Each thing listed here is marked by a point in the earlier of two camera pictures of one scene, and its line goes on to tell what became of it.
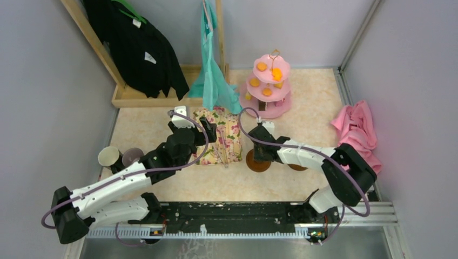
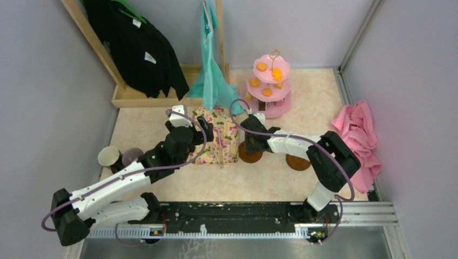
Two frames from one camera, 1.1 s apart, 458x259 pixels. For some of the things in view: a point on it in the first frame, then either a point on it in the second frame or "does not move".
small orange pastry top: x=261 y=66 does not move
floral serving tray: x=228 y=150 does not move
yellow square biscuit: x=278 y=85 does not move
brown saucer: x=256 y=165 → x=249 y=156
